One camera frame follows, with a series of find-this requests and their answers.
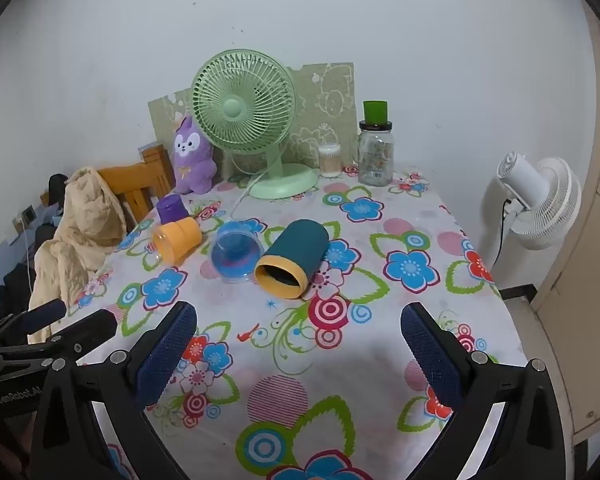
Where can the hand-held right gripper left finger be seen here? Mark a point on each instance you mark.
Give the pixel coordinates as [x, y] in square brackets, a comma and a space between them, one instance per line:
[166, 355]

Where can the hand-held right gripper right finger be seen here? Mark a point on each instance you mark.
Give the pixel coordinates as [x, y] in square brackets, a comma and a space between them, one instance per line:
[430, 355]

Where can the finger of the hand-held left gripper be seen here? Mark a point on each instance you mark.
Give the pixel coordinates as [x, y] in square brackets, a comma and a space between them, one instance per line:
[87, 330]
[45, 316]

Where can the teal cup with yellow rim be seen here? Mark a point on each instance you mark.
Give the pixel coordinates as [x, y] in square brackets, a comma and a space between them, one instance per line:
[300, 245]

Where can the orange cup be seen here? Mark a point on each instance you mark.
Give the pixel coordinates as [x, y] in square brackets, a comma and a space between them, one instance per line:
[182, 237]

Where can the clear blue cup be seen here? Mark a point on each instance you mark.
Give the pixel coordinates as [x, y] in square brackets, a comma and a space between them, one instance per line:
[232, 255]

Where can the purple cup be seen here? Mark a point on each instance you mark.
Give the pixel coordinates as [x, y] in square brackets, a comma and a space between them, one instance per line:
[171, 208]

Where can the dark cloth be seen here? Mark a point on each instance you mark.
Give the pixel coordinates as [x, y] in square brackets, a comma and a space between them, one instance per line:
[15, 285]

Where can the beige crumpled cloth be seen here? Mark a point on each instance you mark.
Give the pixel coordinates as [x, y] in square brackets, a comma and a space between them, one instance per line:
[80, 220]

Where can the floral tablecloth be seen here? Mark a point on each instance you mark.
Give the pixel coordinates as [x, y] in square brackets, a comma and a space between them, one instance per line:
[300, 355]

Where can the wooden chair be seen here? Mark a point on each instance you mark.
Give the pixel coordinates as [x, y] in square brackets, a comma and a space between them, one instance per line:
[125, 180]

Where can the purple plush toy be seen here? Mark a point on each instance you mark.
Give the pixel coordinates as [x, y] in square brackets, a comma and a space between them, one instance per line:
[190, 160]

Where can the white fan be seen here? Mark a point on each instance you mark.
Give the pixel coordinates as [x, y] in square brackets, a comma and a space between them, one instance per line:
[525, 180]

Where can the glass jar with green lid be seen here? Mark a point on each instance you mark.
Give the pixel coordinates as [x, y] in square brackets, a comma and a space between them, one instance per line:
[375, 155]

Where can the cotton swab container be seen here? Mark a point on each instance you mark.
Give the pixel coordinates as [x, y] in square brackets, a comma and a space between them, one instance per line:
[329, 162]

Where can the green desk fan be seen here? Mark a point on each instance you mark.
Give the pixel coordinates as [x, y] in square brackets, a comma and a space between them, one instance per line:
[232, 107]

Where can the green patterned paper board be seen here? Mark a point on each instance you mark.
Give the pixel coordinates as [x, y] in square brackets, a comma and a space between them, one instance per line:
[325, 95]

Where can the wall socket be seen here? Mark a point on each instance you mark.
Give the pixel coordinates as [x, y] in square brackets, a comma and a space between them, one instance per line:
[29, 215]

